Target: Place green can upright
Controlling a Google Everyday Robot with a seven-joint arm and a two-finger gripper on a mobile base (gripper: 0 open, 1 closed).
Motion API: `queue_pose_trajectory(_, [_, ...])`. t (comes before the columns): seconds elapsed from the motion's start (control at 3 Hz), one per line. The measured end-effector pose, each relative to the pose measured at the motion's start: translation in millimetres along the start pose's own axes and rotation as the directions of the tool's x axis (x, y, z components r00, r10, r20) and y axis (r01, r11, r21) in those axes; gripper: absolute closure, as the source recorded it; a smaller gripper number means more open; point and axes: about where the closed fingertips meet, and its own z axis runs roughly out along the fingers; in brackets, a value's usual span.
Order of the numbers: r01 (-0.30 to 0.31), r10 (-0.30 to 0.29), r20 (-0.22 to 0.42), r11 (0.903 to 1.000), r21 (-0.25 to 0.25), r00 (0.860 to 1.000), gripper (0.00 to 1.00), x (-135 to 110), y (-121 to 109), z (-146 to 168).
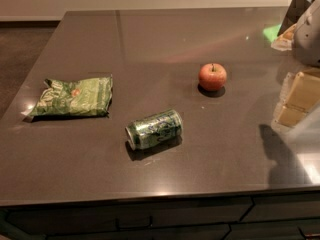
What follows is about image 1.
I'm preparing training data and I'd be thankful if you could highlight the red apple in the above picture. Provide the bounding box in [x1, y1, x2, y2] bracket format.
[198, 63, 227, 91]

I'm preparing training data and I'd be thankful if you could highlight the green chip bag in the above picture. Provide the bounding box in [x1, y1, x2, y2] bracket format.
[28, 76, 113, 117]

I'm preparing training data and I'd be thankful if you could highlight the left drawer handle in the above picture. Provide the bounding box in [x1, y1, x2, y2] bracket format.
[115, 216, 153, 231]

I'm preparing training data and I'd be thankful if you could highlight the green soda can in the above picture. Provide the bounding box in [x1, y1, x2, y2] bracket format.
[125, 109, 183, 150]

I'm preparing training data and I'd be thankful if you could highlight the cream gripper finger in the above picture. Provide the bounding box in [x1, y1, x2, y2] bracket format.
[285, 71, 320, 111]
[276, 105, 306, 127]

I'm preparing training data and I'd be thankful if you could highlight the snack package in corner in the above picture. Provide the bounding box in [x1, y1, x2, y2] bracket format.
[271, 24, 296, 51]

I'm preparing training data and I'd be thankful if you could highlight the green object near box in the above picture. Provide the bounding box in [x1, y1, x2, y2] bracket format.
[263, 24, 281, 43]

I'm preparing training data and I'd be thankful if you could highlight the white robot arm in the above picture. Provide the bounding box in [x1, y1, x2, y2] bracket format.
[271, 0, 320, 129]

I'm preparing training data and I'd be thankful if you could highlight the dark box in corner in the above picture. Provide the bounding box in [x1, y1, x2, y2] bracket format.
[278, 0, 312, 35]

